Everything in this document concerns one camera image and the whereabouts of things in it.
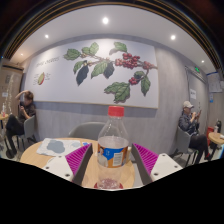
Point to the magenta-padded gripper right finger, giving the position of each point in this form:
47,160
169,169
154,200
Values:
146,158

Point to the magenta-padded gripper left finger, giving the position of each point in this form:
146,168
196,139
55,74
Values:
78,158

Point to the clear red-capped drink bottle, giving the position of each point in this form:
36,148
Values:
113,150

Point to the white paper with grey print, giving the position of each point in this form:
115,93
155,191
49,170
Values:
58,146

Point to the person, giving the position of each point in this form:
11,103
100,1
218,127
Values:
26,113
186,121

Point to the red bin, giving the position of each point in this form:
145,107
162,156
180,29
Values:
210,131

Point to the round wooden side table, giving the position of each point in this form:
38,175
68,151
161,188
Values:
3,116
216,137

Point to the black flask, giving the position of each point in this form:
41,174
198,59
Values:
218,126

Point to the white paper notice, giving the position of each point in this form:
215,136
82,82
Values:
193,94

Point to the white notice board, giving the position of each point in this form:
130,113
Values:
215,82

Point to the green exit sign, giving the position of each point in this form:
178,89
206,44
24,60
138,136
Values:
197,69

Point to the round ceiling lights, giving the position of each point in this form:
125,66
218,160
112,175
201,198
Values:
105,20

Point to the white coffee plant wall picture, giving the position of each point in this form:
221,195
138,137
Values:
53,86

